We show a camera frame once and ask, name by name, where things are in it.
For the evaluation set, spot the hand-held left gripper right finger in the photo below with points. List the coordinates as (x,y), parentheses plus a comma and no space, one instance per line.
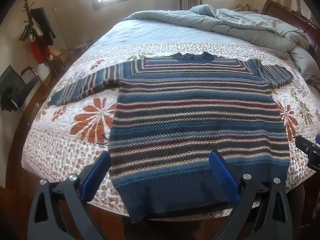
(220,170)

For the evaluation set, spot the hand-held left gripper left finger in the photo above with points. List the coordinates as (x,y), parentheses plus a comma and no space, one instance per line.
(96,170)

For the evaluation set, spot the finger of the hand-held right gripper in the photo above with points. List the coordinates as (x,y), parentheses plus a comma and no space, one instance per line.
(306,145)

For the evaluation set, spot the striped knit sweater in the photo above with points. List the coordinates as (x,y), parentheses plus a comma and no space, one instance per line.
(187,110)

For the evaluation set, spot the floral quilted bedspread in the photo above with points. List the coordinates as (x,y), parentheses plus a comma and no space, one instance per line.
(75,140)

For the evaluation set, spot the wooden headboard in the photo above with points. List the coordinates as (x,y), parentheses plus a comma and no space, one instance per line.
(307,27)

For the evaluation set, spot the black chair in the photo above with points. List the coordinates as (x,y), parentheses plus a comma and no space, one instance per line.
(12,77)

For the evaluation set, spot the grey-green comforter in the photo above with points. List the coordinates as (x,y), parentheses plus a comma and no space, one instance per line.
(237,22)

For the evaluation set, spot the black jacket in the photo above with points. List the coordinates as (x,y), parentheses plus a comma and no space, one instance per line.
(42,22)

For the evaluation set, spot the wooden coat rack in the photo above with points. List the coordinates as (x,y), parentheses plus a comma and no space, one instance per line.
(28,12)

